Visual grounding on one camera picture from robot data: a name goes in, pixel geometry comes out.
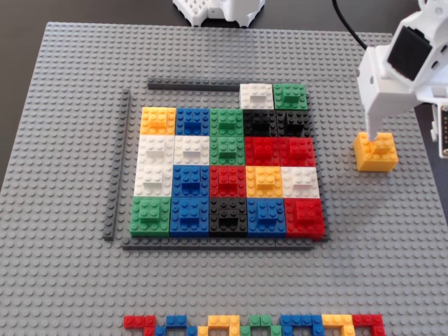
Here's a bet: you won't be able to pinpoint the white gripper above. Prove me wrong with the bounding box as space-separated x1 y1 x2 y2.
356 9 448 143

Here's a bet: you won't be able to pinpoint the yellow lego cube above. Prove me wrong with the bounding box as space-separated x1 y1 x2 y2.
139 106 177 137
353 132 399 173
245 164 284 200

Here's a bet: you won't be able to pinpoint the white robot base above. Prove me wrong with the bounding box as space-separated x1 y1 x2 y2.
172 0 267 28

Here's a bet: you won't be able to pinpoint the black lego cube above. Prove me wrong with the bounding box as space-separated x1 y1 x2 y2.
276 110 314 139
242 108 279 138
209 197 249 239

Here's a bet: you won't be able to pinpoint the red lego cube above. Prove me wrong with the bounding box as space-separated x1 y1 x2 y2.
279 136 317 168
283 198 326 241
209 164 248 199
244 136 281 167

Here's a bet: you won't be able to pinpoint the green lego cube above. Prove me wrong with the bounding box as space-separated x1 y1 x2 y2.
209 108 245 137
128 195 172 238
209 135 246 167
272 83 309 111

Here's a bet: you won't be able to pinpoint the white lego cube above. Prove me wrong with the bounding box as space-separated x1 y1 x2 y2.
281 166 321 200
136 134 176 166
174 134 211 166
239 83 274 110
133 163 174 198

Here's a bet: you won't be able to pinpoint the blue lego cube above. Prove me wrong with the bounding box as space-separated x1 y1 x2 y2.
246 197 288 239
169 196 211 239
171 164 211 199
174 107 211 137

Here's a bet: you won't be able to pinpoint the red flat lego bricks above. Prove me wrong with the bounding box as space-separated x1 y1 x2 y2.
351 314 386 336
122 314 158 336

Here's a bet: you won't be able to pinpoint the yellow flat lego bricks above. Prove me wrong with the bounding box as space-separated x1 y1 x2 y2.
321 314 354 336
197 314 242 336

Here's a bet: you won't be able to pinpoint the blue flat lego bricks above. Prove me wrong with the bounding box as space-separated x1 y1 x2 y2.
155 314 197 336
279 314 323 336

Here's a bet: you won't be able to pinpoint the green flat lego bricks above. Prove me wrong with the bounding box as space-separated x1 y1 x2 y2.
240 314 283 336

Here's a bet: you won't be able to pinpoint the grey studded lego baseplate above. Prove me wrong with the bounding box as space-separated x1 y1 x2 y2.
0 21 448 336

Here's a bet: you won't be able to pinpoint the dark grey lego rail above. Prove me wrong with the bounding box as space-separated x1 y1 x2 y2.
146 77 242 92
121 237 315 251
103 88 131 242
304 83 332 243

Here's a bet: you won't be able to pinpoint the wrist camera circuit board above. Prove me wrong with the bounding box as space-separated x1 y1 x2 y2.
429 104 448 158

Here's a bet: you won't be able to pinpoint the black cable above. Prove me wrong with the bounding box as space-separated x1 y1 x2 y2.
331 0 368 50

